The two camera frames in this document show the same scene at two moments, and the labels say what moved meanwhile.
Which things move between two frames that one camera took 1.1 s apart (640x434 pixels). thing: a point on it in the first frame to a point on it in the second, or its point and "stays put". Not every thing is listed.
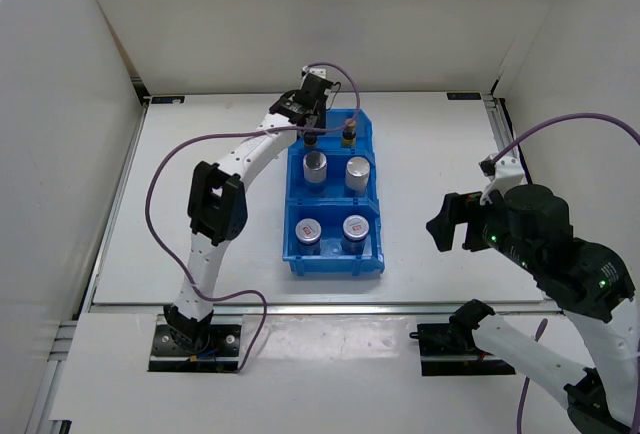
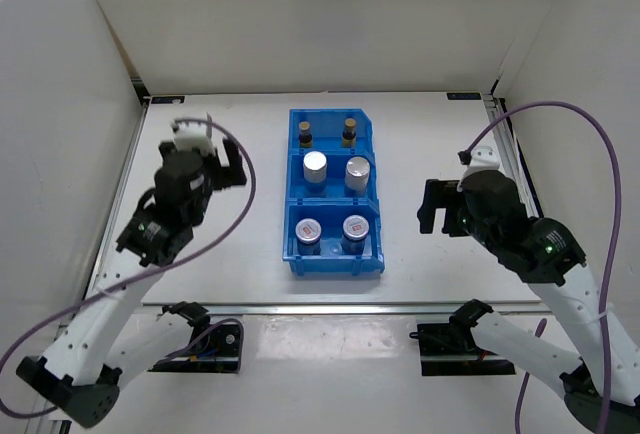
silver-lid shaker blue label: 357,172 stays put
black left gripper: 321,121 to 231,174
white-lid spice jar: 308,234 stays put
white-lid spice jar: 355,230 stays put
